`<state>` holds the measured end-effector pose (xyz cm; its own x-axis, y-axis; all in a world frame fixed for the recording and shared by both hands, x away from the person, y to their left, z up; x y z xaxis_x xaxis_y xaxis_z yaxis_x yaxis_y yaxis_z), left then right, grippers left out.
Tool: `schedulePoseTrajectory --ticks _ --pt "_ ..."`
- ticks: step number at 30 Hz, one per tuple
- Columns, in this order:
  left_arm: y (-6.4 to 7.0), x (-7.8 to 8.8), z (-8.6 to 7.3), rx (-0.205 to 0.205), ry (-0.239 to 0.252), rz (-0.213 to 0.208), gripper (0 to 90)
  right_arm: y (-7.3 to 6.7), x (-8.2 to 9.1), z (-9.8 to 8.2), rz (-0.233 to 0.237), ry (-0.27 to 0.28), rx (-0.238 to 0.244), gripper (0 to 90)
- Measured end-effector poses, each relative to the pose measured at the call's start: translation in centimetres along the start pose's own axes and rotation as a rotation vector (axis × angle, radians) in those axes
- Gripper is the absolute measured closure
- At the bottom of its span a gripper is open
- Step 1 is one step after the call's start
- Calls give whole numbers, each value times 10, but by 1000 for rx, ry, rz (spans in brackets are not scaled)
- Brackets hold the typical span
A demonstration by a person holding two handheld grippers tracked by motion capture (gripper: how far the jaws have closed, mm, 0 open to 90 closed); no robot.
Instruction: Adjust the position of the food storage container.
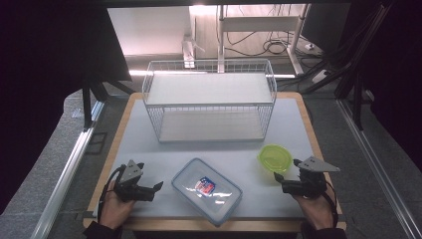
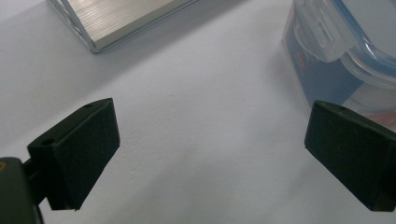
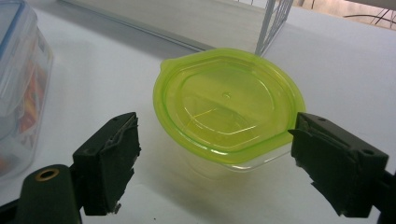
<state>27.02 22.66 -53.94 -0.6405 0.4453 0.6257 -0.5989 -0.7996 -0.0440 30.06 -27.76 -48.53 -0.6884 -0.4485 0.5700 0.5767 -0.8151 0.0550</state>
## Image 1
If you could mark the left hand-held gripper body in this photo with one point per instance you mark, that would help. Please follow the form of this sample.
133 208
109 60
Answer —
134 191

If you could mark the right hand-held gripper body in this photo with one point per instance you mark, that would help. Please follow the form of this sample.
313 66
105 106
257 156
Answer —
308 186

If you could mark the green round plastic container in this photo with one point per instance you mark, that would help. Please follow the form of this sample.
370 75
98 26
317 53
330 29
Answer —
274 158

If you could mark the clear rectangular container blue lid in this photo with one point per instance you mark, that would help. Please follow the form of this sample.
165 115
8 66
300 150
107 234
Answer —
205 191

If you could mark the person's right hand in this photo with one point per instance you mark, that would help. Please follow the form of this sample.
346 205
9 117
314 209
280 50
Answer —
316 210

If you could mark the person's left hand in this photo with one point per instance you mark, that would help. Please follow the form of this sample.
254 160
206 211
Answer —
114 209

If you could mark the pale grey table mat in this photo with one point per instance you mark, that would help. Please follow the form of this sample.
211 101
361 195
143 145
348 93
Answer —
149 156

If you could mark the black metal stand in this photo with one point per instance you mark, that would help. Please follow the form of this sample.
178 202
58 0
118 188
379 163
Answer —
88 103

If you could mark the white flat power strip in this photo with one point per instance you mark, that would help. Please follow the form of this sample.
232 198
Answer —
320 76

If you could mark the small white adapter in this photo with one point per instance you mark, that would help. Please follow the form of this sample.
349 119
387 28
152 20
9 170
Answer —
309 46

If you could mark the black monitor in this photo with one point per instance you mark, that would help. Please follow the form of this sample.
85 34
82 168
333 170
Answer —
326 26

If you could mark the black rectangular floor frame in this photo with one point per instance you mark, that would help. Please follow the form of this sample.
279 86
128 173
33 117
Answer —
97 143

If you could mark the aluminium rail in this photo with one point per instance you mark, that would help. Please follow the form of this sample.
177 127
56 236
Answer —
378 166
66 172

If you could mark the white metal desk frame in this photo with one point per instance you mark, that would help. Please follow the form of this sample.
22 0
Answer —
258 23

